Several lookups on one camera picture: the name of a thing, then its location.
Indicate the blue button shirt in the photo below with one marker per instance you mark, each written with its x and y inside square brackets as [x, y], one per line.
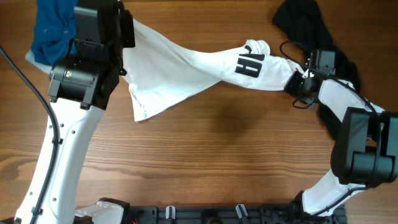
[54, 27]

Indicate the light grey folded garment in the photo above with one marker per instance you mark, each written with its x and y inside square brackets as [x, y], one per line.
[30, 58]

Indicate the white t-shirt black print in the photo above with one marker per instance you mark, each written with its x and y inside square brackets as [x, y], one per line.
[161, 73]

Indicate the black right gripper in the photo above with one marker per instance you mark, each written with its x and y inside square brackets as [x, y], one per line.
[292, 83]

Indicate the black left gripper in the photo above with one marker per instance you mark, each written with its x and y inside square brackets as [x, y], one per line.
[127, 26]

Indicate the black garment right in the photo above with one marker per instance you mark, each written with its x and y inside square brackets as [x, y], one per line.
[302, 22]

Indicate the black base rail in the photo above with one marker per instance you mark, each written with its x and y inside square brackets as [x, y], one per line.
[266, 214]

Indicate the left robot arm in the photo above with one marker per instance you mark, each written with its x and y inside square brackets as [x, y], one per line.
[80, 87]

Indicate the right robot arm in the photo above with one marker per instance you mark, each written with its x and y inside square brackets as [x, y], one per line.
[364, 155]

